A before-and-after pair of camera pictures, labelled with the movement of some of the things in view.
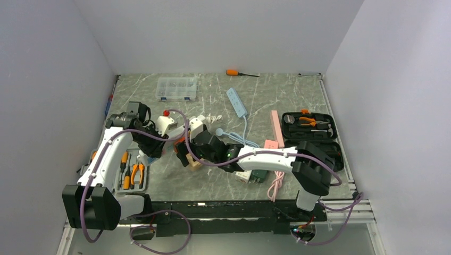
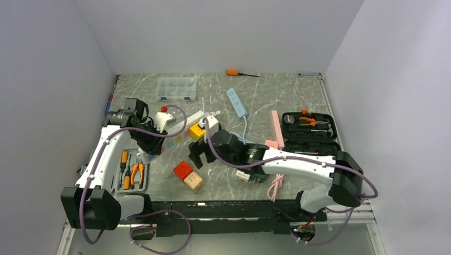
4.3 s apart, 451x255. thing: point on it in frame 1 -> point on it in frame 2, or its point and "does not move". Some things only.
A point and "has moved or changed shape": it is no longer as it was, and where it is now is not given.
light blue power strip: (236, 102) does not move
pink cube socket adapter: (270, 144) does not move
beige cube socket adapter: (194, 165) has moved or changed shape
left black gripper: (153, 150) does not move
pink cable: (277, 184) does not move
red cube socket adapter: (181, 139) -> (183, 169)
